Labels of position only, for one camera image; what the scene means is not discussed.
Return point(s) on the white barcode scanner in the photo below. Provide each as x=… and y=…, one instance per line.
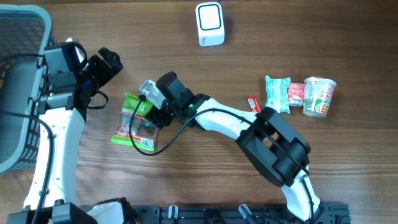
x=210, y=24

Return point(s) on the black mounting rail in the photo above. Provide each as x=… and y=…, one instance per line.
x=330, y=213

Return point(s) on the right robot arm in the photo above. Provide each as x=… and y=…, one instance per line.
x=276, y=150

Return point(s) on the teal snack packet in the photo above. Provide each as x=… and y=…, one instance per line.
x=277, y=94

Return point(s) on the instant noodle cup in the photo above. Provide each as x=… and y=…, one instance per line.
x=318, y=93

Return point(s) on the grey plastic basket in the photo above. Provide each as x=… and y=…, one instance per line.
x=25, y=31

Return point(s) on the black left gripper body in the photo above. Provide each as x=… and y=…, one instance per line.
x=97, y=73

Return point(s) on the red chocolate bar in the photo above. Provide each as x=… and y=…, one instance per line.
x=253, y=103

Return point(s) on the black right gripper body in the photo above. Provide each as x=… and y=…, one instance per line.
x=162, y=114

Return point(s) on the red tissue pack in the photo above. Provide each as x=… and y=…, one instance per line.
x=296, y=93

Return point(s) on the green candy bag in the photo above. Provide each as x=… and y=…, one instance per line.
x=143, y=131

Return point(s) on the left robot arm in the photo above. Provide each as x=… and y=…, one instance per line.
x=71, y=79

